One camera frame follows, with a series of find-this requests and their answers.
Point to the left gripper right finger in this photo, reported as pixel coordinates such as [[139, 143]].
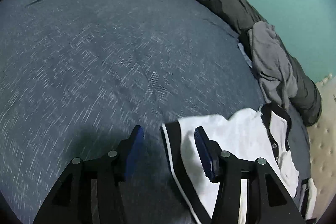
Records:
[[209, 152]]

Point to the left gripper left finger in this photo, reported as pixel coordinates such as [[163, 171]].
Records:
[[128, 152]]

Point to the white polo shirt black trim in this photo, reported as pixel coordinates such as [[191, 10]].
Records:
[[258, 179]]

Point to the grey crumpled garment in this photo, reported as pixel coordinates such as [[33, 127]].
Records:
[[271, 63]]

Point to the blue patterned bed cover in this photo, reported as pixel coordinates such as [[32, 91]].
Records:
[[78, 75]]

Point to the cream tufted headboard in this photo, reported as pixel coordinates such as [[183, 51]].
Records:
[[322, 149]]

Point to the dark grey rolled duvet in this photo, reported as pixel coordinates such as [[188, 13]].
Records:
[[236, 24]]

